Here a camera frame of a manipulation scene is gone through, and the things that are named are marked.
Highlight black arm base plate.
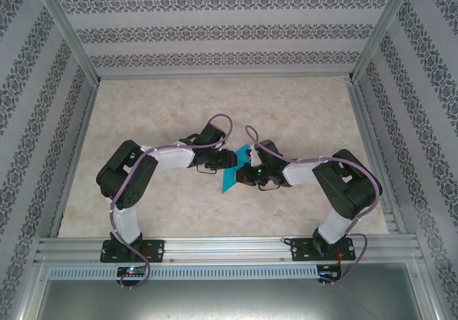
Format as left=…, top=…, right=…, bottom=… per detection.
left=99, top=239, right=166, bottom=263
left=290, top=236, right=357, bottom=263

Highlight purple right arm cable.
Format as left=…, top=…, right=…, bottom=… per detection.
left=245, top=125, right=383, bottom=289

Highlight blue paper sheet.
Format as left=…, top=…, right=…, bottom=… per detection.
left=220, top=144, right=253, bottom=195

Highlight long aluminium base rail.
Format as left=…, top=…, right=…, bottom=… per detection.
left=34, top=234, right=427, bottom=264

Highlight aluminium frame post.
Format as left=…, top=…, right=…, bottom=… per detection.
left=27, top=0, right=102, bottom=84
left=347, top=0, right=419, bottom=82

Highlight grey metal panel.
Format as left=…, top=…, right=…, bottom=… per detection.
left=34, top=278, right=443, bottom=320

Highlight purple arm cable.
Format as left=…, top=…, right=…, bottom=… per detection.
left=245, top=125, right=383, bottom=289
left=109, top=114, right=235, bottom=291

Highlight grey slotted cable duct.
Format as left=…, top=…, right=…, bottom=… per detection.
left=48, top=264, right=344, bottom=281

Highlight aluminium table side rail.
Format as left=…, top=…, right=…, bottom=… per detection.
left=344, top=81, right=408, bottom=236
left=48, top=82, right=102, bottom=238

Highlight controller board green light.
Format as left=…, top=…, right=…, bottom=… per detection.
left=117, top=266, right=147, bottom=278

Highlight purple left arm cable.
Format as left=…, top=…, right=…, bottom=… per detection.
left=109, top=114, right=235, bottom=291

